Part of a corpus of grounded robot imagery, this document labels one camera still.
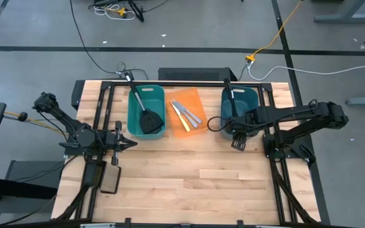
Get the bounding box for black power box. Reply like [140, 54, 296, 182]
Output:
[83, 159, 103, 188]

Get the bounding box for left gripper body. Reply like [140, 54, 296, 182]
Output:
[101, 120, 129, 167]

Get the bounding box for black floor cable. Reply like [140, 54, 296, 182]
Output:
[69, 0, 150, 80]

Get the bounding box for wooden-handled knife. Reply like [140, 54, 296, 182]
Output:
[169, 100, 191, 133]

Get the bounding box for steel table knife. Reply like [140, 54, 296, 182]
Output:
[172, 101, 199, 129]
[173, 99, 203, 125]

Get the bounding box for black flat beam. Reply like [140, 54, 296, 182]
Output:
[0, 174, 59, 201]

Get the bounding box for black spatula with steel handle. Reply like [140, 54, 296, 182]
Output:
[124, 72, 165, 136]

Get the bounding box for black stand legs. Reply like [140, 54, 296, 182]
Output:
[127, 0, 145, 23]

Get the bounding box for black perforated metal box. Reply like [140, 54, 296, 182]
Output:
[158, 66, 238, 82]

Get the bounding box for black aluminium rig frame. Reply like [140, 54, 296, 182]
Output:
[51, 79, 331, 228]

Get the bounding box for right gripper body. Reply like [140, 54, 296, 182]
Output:
[228, 109, 261, 152]

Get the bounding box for white coiled cable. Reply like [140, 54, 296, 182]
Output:
[93, 3, 137, 21]

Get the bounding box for blue-grey plastic bin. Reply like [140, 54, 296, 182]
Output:
[220, 85, 260, 140]

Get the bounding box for yellow strap with black knob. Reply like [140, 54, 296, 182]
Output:
[3, 110, 71, 137]

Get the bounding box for orange plastic tray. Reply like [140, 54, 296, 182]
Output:
[165, 87, 208, 139]

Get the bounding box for yellow extension cable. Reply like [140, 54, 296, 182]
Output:
[245, 0, 304, 63]

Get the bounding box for green plastic bin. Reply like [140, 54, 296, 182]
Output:
[127, 84, 167, 141]

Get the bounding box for white floor cable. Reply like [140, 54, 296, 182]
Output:
[247, 59, 365, 82]

